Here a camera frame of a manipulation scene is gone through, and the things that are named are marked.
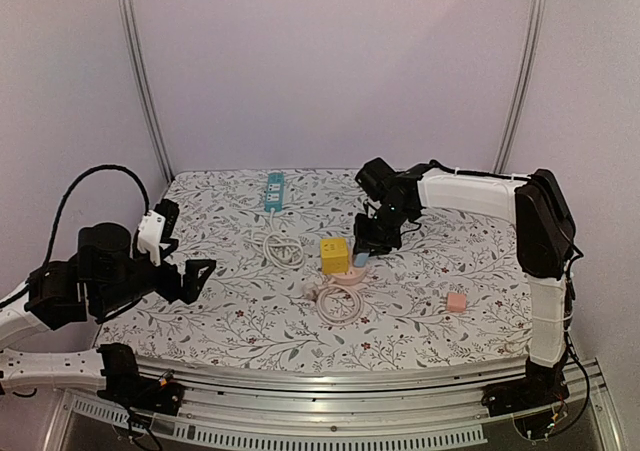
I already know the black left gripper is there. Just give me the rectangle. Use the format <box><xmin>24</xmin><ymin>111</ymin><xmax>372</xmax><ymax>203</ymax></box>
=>
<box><xmin>96</xmin><ymin>243</ymin><xmax>218</xmax><ymax>315</ymax></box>

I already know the blue plug adapter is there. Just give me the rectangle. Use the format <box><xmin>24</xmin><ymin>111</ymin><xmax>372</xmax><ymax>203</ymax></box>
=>
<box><xmin>352</xmin><ymin>252</ymin><xmax>369</xmax><ymax>268</ymax></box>

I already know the pink round power socket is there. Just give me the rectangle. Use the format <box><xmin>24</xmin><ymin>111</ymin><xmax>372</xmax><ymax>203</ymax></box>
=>
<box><xmin>324</xmin><ymin>267</ymin><xmax>367</xmax><ymax>287</ymax></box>

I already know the yellow cube socket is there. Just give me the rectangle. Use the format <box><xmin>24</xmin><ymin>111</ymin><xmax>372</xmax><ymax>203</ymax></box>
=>
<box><xmin>320</xmin><ymin>237</ymin><xmax>349</xmax><ymax>275</ymax></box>

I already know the white power strip cable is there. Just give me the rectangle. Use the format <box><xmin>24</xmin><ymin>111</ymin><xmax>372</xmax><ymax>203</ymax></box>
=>
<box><xmin>243</xmin><ymin>209</ymin><xmax>307</xmax><ymax>271</ymax></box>

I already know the teal power strip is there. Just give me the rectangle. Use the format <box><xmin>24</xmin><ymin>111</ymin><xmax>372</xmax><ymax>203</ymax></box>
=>
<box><xmin>264</xmin><ymin>172</ymin><xmax>285</xmax><ymax>213</ymax></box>

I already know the pink plug adapter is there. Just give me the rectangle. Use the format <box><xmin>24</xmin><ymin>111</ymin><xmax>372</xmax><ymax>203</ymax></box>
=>
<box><xmin>446</xmin><ymin>292</ymin><xmax>467</xmax><ymax>313</ymax></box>

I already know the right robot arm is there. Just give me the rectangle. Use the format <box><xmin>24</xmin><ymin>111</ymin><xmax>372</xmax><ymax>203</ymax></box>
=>
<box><xmin>354</xmin><ymin>158</ymin><xmax>583</xmax><ymax>417</ymax></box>

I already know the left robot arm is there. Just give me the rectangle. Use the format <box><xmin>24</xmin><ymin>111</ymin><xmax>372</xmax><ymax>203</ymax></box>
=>
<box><xmin>1</xmin><ymin>199</ymin><xmax>216</xmax><ymax>416</ymax></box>

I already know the floral patterned table mat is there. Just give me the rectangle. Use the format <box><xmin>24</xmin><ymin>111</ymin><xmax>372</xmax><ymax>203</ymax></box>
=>
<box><xmin>97</xmin><ymin>169</ymin><xmax>564</xmax><ymax>374</ymax></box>

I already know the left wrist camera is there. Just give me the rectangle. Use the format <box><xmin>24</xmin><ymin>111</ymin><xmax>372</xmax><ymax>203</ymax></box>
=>
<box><xmin>136</xmin><ymin>211</ymin><xmax>166</xmax><ymax>267</ymax></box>

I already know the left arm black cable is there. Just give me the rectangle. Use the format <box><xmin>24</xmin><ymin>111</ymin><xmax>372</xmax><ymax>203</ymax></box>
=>
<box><xmin>42</xmin><ymin>164</ymin><xmax>151</xmax><ymax>267</ymax></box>

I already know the left aluminium frame post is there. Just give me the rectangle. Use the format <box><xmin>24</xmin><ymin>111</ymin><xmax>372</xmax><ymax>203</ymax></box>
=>
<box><xmin>118</xmin><ymin>0</ymin><xmax>174</xmax><ymax>184</ymax></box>

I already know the aluminium frame post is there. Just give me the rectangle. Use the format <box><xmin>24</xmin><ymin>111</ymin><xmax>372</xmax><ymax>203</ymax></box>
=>
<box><xmin>118</xmin><ymin>0</ymin><xmax>174</xmax><ymax>184</ymax></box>
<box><xmin>493</xmin><ymin>0</ymin><xmax>546</xmax><ymax>174</ymax></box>

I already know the right aluminium frame post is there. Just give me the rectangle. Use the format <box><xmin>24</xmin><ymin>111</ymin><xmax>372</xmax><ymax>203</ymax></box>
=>
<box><xmin>493</xmin><ymin>0</ymin><xmax>546</xmax><ymax>174</ymax></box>

